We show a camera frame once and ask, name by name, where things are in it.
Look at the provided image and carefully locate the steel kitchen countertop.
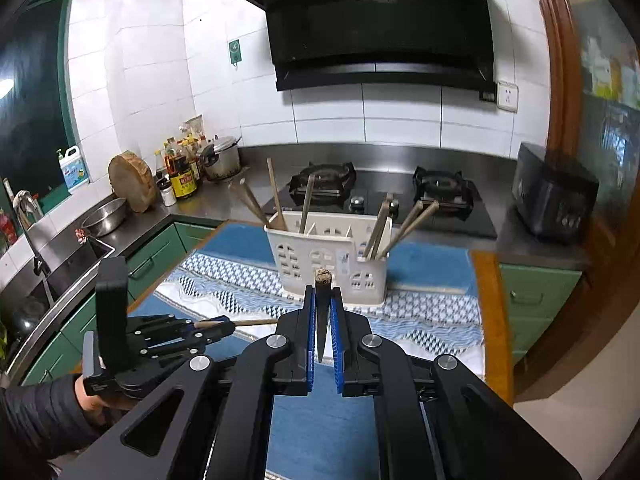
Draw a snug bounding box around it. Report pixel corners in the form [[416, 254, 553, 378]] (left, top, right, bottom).
[[75, 142, 591, 271]]

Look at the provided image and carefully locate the cluster of condiment bottles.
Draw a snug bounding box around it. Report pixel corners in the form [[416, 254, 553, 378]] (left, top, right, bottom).
[[152, 115, 208, 183]]

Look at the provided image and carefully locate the yellow label sauce bottle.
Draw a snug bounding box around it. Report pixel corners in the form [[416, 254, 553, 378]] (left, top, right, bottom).
[[167, 152, 198, 199]]

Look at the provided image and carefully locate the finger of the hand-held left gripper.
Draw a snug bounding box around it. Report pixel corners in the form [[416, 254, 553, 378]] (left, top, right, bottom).
[[130, 313, 233, 337], [137, 323, 237, 361]]

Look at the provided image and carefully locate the white detergent bottle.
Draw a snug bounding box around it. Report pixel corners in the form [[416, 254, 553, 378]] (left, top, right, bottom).
[[58, 145, 90, 194]]

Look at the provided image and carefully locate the black gas stove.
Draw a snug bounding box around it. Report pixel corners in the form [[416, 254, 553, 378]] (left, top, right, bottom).
[[262, 162, 499, 239]]

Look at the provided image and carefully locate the blue patterned tablecloth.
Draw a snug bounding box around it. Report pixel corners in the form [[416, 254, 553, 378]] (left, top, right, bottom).
[[127, 222, 486, 480]]

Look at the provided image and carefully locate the white plastic utensil holder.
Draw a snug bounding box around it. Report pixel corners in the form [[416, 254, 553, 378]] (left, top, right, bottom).
[[264, 212, 391, 306]]

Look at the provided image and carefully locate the black range hood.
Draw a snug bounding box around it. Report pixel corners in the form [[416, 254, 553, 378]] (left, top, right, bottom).
[[225, 0, 503, 92]]

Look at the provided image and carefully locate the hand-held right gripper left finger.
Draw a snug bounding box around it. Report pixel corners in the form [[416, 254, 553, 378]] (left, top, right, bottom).
[[57, 287, 318, 480]]

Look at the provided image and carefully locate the black countertop appliance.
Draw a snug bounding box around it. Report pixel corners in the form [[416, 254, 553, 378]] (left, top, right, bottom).
[[512, 142, 600, 245]]

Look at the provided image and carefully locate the round wooden cutting board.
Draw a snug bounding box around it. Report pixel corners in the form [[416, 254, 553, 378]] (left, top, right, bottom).
[[108, 152, 155, 214]]

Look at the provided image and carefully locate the person's left forearm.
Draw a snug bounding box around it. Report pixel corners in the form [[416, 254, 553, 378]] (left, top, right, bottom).
[[0, 374, 103, 480]]

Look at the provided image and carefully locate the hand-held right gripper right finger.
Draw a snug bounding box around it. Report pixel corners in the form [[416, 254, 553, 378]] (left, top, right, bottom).
[[330, 287, 583, 480]]

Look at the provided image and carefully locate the wooden chopstick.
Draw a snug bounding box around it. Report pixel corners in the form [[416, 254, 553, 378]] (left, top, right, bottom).
[[369, 193, 396, 261], [381, 200, 440, 259], [385, 203, 426, 253], [363, 200, 388, 260], [239, 178, 270, 227], [194, 318, 279, 330], [266, 158, 288, 232], [314, 268, 334, 363], [298, 175, 315, 235]]

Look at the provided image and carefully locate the steel kitchen sink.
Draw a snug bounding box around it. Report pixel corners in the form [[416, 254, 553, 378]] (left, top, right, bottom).
[[0, 232, 117, 361]]

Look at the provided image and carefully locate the wooden door frame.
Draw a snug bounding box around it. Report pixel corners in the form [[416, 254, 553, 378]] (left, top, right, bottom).
[[527, 0, 640, 403]]

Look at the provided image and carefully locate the white wall socket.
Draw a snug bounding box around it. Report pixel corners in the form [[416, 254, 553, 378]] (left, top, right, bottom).
[[496, 81, 520, 113]]

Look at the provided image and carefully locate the green framed window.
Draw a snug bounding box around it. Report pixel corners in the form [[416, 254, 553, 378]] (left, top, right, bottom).
[[0, 0, 81, 211]]

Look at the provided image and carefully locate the steel faucet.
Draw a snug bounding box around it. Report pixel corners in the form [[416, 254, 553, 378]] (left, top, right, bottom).
[[12, 190, 51, 277]]

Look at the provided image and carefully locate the person's left hand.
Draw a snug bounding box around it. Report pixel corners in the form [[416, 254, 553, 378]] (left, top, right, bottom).
[[74, 376, 110, 426]]

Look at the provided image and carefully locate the steel mixing bowl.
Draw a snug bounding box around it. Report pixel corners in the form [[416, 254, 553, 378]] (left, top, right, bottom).
[[81, 197, 128, 237]]

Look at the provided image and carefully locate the steel cooking pot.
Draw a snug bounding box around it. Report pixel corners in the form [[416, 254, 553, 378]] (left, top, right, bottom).
[[200, 135, 242, 182]]

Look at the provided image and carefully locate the green kitchen base cabinet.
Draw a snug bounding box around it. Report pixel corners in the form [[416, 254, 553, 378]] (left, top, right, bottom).
[[500, 262, 584, 364], [22, 220, 216, 386]]

